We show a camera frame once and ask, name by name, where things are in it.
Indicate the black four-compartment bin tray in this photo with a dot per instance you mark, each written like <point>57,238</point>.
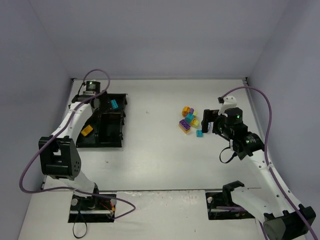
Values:
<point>107,125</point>

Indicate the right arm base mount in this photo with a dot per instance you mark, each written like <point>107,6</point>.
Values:
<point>219,210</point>

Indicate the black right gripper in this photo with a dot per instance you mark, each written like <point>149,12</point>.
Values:
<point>207,120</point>

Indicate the purple 2x4 lego brick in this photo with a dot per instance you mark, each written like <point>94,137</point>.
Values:
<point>184,125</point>

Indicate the small teal lego brick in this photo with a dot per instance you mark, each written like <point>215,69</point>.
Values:
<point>199,133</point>

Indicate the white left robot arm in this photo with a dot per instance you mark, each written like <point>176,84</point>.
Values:
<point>59,157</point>

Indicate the orange round lego piece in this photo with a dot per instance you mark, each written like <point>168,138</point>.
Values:
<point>185,111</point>

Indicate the orange 2x4 lego brick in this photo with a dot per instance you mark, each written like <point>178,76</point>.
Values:
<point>87,130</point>

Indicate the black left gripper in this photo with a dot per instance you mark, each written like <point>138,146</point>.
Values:
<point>102,103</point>

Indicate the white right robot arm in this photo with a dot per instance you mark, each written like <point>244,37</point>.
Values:
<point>282,215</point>

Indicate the large teal lego brick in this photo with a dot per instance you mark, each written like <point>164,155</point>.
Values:
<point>189,118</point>

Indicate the teal 2x4 lego brick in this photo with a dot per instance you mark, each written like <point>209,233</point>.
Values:
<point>114,104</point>

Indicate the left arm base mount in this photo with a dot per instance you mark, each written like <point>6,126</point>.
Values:
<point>91,209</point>

